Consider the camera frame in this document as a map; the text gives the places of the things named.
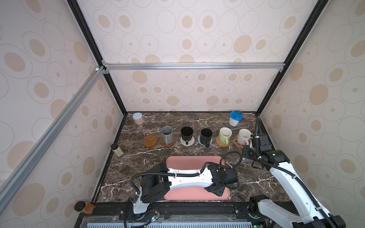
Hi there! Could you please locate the cork paw coaster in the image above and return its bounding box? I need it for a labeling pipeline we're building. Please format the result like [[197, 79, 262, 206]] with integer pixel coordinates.
[[233, 138, 244, 150]]

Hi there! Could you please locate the green mug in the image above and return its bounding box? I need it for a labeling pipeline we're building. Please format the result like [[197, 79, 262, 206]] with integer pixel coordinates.
[[219, 127, 232, 139]]

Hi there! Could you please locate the black mug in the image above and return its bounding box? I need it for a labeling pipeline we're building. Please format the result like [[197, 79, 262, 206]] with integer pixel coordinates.
[[200, 128, 213, 137], [181, 126, 194, 146]]

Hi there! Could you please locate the blue woven coaster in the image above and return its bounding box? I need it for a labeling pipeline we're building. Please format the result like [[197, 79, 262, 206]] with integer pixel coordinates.
[[197, 135, 213, 147]]

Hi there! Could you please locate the brown wooden coaster front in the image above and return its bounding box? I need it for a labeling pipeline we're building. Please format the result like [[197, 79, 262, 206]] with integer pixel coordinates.
[[160, 137, 176, 148]]

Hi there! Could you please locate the brown wooden coaster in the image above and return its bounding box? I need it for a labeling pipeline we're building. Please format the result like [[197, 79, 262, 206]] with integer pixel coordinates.
[[143, 135, 158, 148], [160, 137, 176, 148]]

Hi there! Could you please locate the grey mug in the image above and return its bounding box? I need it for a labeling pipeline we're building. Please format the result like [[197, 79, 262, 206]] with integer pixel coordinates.
[[161, 125, 175, 145]]

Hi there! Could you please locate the rattan woven coaster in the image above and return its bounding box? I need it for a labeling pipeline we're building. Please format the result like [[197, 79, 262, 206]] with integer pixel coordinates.
[[216, 136, 231, 147]]

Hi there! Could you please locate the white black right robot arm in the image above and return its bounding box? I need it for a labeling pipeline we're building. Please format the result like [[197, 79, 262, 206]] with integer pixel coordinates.
[[242, 116, 346, 228]]

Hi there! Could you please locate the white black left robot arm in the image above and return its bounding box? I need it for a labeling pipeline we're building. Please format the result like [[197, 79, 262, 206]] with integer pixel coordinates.
[[130, 151, 243, 214]]

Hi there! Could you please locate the pink plastic tray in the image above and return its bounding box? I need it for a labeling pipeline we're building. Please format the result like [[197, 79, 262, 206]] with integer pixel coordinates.
[[164, 156, 230, 201]]

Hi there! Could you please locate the white cup blue lid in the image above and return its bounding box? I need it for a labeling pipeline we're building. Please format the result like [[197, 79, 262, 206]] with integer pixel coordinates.
[[229, 110, 243, 126]]

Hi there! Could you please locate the pink jar grey lid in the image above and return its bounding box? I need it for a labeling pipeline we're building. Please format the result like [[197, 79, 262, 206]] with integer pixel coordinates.
[[132, 112, 144, 125]]

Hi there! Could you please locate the small bottle black cap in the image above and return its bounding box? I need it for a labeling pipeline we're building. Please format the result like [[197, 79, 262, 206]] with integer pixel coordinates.
[[110, 143, 124, 157]]

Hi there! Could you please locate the amber jar black lid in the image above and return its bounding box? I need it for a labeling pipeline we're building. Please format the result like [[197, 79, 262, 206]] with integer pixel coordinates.
[[74, 201, 96, 215]]

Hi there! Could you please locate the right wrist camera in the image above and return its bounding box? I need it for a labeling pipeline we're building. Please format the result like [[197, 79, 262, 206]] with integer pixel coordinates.
[[251, 134, 273, 156]]

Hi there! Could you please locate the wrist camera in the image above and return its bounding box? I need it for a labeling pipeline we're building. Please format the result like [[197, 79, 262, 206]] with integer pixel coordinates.
[[251, 134, 273, 156], [211, 167, 239, 185]]

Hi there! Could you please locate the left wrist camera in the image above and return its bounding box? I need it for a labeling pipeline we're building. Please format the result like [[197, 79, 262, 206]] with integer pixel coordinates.
[[211, 167, 239, 185]]

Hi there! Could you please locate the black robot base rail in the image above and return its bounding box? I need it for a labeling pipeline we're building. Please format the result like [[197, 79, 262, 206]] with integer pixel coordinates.
[[74, 202, 279, 228]]

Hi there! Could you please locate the silver aluminium frame bar rear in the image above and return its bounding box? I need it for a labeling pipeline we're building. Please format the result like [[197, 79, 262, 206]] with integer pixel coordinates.
[[104, 62, 285, 71]]

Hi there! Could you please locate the silver aluminium frame bar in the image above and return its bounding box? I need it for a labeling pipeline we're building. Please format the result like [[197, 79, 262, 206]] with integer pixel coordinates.
[[104, 62, 285, 71], [1, 66, 106, 213]]

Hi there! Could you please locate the silver aluminium frame bar left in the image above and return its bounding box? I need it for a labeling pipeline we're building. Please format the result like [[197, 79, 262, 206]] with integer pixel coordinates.
[[1, 66, 106, 213]]

